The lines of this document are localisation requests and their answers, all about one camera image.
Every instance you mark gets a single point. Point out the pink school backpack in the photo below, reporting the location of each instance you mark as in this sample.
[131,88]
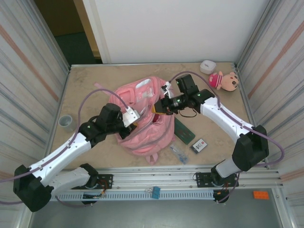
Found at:
[147,140]

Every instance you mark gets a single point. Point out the green pencil case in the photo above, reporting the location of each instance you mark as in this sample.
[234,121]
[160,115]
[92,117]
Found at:
[185,133]

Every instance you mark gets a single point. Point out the clear plastic pen pack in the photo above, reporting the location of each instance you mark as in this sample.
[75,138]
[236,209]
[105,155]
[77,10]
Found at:
[179,154]

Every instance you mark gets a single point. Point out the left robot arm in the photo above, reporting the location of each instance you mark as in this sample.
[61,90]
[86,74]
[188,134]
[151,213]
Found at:
[59,154]

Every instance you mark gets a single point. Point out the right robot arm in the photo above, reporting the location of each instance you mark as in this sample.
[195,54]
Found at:
[225,118]

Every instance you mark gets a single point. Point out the black white card pack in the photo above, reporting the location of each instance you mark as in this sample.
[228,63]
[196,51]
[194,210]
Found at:
[198,146]

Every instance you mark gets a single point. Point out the small white case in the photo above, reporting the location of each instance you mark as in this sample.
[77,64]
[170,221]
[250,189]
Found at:
[207,66]

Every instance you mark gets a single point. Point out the grey plastic cup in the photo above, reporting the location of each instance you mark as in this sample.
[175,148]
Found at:
[67,123]

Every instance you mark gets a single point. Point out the plush doll pink outfit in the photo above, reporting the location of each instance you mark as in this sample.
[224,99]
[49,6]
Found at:
[223,81]

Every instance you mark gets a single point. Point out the blue binder clip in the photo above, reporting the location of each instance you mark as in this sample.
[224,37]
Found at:
[155,192]

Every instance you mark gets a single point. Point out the orange toy brick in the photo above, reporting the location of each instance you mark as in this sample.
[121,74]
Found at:
[261,195]

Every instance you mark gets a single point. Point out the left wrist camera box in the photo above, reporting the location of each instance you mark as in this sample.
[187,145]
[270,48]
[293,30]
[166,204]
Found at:
[130,117]

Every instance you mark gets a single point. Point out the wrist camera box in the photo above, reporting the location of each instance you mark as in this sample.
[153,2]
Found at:
[167,88]
[130,117]

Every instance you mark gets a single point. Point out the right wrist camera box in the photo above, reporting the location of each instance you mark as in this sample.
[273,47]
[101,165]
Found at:
[167,88]

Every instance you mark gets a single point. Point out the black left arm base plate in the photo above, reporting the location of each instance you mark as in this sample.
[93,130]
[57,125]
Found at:
[105,180]

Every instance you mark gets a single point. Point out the aluminium rail frame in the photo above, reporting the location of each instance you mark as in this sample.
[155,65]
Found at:
[154,177]

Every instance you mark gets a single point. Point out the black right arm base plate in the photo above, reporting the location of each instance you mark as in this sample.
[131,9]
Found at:
[202,179]

